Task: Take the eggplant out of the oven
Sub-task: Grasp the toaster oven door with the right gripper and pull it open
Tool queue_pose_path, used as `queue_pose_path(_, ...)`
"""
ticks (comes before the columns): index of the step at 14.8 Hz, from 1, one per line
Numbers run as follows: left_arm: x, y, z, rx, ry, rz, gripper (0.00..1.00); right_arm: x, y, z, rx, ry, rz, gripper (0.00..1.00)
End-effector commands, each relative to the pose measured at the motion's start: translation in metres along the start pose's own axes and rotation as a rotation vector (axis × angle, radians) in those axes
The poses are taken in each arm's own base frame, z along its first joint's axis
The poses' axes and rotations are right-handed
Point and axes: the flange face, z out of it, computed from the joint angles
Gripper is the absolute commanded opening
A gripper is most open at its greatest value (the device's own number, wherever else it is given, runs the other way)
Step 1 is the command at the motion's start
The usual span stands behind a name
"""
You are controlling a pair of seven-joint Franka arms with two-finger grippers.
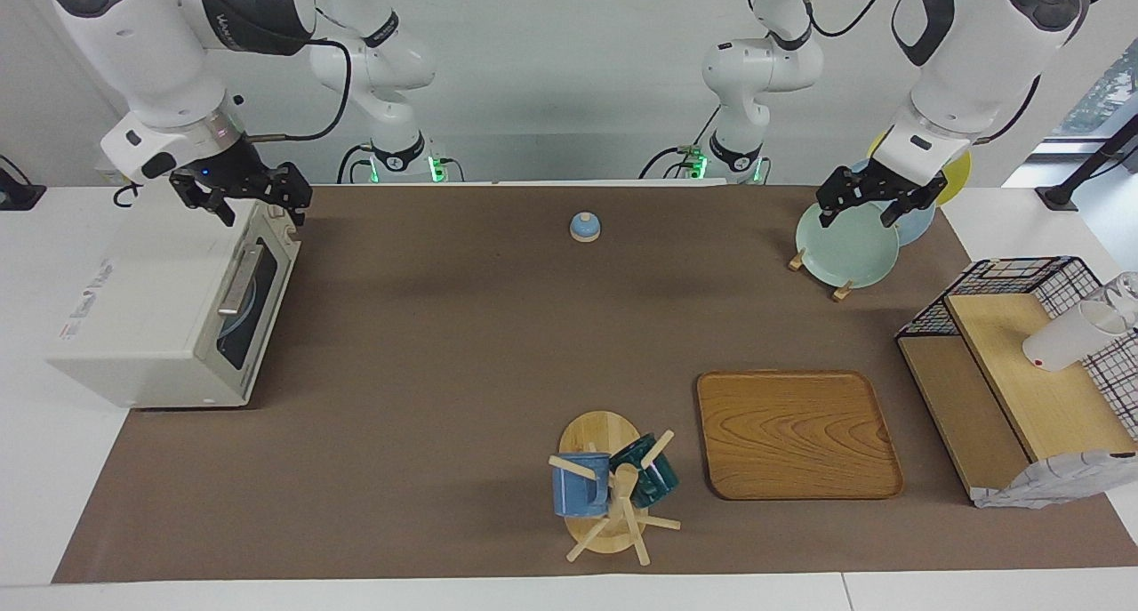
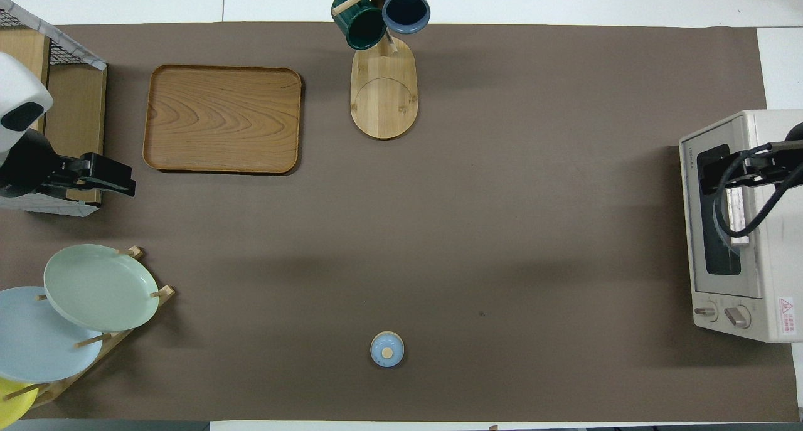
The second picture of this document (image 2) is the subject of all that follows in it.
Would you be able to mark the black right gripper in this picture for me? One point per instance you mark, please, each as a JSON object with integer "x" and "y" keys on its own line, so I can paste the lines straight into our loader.
{"x": 768, "y": 158}

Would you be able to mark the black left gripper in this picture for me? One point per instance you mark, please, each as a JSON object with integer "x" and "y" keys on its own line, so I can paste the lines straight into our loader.
{"x": 75, "y": 175}

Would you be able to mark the glass oven door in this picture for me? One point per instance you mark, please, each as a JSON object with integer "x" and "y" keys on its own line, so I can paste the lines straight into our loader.
{"x": 690, "y": 230}

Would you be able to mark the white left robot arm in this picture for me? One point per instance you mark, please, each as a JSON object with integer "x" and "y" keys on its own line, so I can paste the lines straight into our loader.
{"x": 19, "y": 92}

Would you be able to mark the beige toaster oven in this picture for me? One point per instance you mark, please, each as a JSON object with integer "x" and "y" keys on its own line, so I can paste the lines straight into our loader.
{"x": 775, "y": 261}

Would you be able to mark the silver oven knob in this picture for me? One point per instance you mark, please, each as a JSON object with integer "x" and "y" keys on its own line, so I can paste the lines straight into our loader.
{"x": 706, "y": 312}
{"x": 738, "y": 317}

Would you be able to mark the pale green plate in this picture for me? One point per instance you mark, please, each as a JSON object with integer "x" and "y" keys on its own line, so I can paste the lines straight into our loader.
{"x": 100, "y": 287}

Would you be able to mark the wooden serving tray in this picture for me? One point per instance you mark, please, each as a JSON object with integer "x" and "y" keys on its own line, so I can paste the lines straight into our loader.
{"x": 219, "y": 117}

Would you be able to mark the wooden plate rack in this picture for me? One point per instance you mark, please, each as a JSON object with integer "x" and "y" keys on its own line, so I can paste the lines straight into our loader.
{"x": 164, "y": 292}

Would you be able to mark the red warning sticker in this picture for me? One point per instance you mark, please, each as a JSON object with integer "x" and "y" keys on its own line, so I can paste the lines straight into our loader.
{"x": 787, "y": 315}

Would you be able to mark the light blue racked plate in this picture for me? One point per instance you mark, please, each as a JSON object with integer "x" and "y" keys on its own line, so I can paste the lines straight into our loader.
{"x": 37, "y": 343}

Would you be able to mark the brown table mat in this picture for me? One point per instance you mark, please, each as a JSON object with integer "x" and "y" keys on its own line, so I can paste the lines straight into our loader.
{"x": 502, "y": 230}

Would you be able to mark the yellow plate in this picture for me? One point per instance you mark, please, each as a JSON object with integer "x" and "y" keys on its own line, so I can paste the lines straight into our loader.
{"x": 12, "y": 403}

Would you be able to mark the wooden mug tree stand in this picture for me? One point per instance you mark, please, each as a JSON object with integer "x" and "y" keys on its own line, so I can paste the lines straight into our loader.
{"x": 382, "y": 98}

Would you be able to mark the dark green mug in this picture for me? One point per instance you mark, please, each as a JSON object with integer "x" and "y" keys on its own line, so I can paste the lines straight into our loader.
{"x": 361, "y": 23}

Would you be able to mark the blue mug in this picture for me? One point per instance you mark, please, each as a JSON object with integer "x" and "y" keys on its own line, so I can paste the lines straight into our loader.
{"x": 406, "y": 9}

